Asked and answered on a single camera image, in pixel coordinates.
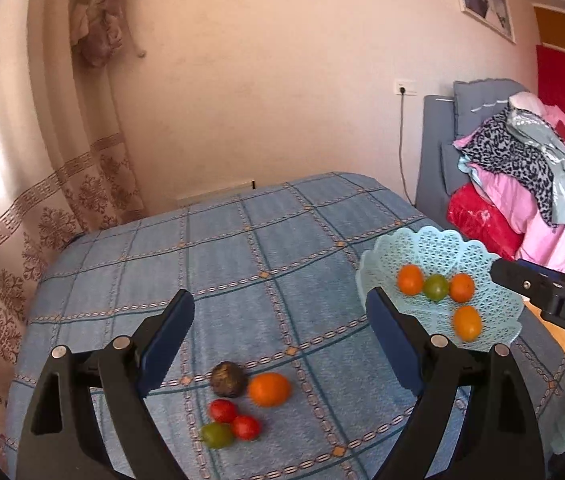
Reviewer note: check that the red tomato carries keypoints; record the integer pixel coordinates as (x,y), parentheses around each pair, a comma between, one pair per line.
(223,411)
(246,428)

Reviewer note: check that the green tomato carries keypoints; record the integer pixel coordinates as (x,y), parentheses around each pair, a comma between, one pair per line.
(217,435)

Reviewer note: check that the grey blue garment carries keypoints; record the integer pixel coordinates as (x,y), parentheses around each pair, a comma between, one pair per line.
(544,160)

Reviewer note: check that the large orange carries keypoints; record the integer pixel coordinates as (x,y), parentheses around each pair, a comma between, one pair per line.
(269,390)
(467,323)

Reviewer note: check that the leopard print garment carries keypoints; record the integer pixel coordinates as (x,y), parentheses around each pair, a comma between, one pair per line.
(493,147)

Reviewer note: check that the beige patterned curtain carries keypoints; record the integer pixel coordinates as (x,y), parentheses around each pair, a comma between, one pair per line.
(64,166)

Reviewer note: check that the framed wall picture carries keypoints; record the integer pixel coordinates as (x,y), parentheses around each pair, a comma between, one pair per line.
(494,14)

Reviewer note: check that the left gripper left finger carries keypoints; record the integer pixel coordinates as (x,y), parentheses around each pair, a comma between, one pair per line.
(60,437)

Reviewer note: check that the orange tangerine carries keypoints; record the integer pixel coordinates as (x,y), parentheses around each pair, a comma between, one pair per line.
(462,288)
(410,280)

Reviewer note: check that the light blue lattice basket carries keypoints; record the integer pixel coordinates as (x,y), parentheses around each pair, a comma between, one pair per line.
(442,252)

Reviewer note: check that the red blanket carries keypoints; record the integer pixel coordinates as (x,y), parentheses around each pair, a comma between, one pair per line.
(478,219)

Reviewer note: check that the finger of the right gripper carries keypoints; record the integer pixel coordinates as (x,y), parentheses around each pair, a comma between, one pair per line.
(541,285)

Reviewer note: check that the pink clothes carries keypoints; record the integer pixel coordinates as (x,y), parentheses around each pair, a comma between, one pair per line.
(541,243)

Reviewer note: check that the white wall socket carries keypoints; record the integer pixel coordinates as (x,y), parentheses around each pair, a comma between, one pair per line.
(403,87)

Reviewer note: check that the dark brown round fruit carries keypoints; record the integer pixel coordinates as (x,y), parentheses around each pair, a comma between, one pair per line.
(228,380)

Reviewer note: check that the blue patterned bed cover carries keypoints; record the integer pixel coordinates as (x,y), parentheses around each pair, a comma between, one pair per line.
(273,275)

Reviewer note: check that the blue grey sofa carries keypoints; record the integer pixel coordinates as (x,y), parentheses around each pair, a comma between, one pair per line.
(447,119)

